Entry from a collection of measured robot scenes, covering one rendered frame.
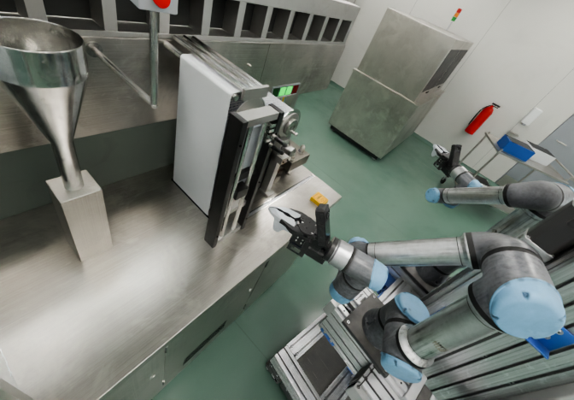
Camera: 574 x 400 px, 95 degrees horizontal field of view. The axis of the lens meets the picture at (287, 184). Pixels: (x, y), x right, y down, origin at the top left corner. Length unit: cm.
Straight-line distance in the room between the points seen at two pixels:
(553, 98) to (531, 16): 116
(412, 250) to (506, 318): 25
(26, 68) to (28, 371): 66
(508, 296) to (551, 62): 482
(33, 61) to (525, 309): 96
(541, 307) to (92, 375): 98
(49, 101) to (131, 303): 57
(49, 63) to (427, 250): 91
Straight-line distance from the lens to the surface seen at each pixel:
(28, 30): 73
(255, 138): 79
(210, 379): 181
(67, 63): 62
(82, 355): 92
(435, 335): 88
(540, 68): 537
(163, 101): 111
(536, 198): 132
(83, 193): 83
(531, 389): 127
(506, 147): 397
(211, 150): 92
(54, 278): 103
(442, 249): 84
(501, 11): 539
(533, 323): 75
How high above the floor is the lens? 177
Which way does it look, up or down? 39 degrees down
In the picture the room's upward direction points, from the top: 24 degrees clockwise
